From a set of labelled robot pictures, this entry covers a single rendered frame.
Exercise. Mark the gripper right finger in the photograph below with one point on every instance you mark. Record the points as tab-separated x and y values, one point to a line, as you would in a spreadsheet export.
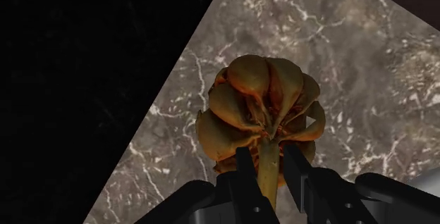
319	189

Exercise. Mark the brown banana bunch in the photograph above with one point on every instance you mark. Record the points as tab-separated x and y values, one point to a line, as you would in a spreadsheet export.
237	103

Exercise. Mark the black robot stand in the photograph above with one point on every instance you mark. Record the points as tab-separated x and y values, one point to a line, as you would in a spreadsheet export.
86	79

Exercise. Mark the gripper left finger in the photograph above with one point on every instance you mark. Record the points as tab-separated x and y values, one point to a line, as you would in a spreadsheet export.
245	185

